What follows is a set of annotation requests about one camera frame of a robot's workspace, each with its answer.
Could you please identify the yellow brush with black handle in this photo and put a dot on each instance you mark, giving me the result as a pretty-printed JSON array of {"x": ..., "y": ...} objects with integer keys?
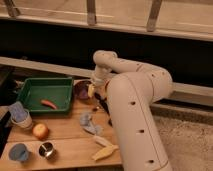
[{"x": 98, "y": 99}]

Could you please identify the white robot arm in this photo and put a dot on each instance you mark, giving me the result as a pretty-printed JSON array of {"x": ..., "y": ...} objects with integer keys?
[{"x": 132, "y": 87}]

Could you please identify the blue crumpled cloth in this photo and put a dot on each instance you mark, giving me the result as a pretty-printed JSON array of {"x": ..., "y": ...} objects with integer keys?
[{"x": 87, "y": 124}]

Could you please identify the cream white vegetable piece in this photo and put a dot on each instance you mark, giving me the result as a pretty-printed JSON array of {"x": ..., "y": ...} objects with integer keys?
[{"x": 102, "y": 141}]

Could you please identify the orange carrot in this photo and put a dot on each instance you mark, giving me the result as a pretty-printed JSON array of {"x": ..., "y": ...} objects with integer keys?
[{"x": 48, "y": 103}]

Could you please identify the green plastic tray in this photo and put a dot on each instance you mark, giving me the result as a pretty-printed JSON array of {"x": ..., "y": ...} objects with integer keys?
[{"x": 57, "y": 90}]

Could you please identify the yellow banana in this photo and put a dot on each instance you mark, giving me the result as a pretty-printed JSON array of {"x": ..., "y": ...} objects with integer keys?
[{"x": 104, "y": 152}]

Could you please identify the red yellow apple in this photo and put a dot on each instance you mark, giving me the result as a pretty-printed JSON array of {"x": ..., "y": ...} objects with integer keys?
[{"x": 40, "y": 131}]

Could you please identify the small metal cup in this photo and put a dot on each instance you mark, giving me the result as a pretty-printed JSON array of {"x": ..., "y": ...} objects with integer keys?
[{"x": 46, "y": 150}]

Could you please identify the white cup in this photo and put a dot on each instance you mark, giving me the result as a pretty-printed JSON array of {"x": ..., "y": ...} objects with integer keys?
[{"x": 26, "y": 124}]

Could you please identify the blue cloth in cup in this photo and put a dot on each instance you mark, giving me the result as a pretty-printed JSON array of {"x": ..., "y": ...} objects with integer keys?
[{"x": 18, "y": 112}]

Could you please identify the blue plastic cup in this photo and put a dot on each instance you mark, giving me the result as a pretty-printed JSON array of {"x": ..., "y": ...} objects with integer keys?
[{"x": 19, "y": 152}]

